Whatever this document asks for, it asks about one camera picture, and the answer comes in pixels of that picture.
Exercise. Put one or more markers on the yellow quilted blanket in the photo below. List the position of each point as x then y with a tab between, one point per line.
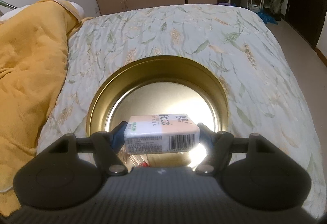
34	51

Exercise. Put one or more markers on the round gold green tin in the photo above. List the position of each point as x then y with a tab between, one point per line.
159	85

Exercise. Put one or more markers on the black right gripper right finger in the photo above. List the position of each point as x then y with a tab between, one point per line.
220	146

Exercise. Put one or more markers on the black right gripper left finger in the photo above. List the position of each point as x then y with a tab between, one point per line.
105	147

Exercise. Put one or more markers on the blue cloth on floor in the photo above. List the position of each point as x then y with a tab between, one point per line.
267	18

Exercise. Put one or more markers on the floral light green bedspread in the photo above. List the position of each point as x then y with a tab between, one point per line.
220	65

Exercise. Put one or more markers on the pink white tissue pack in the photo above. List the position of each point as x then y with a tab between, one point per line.
158	134

